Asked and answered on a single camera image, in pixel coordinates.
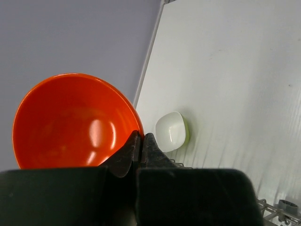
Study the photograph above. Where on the grey wire dish rack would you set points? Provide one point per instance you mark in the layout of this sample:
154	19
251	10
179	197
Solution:
277	212

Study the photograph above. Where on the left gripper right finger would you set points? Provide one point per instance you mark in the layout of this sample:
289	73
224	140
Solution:
168	195

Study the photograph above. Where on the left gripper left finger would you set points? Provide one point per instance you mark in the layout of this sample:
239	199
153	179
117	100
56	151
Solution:
82	196

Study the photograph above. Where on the square white bowl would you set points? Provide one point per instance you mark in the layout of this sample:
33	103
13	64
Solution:
171	132

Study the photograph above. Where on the orange-red bowl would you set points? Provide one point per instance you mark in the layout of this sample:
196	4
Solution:
72	120

